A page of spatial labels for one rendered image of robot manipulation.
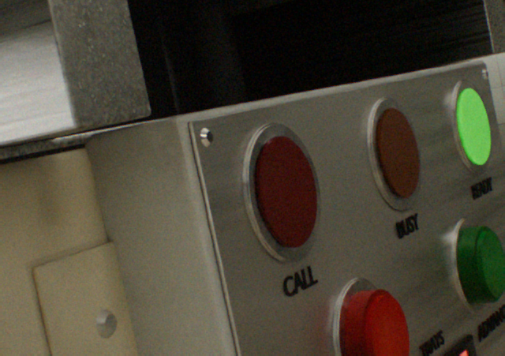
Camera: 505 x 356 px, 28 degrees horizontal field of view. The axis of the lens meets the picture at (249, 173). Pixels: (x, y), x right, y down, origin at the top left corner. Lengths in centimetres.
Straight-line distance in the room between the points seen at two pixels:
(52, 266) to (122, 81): 5
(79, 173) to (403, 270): 13
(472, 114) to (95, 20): 23
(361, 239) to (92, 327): 10
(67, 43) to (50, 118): 2
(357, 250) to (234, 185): 7
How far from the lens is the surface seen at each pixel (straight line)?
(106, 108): 24
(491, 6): 49
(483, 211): 44
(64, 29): 23
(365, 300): 32
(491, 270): 41
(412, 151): 37
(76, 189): 27
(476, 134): 44
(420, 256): 37
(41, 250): 26
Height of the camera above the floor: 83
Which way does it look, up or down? 3 degrees down
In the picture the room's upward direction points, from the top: 12 degrees counter-clockwise
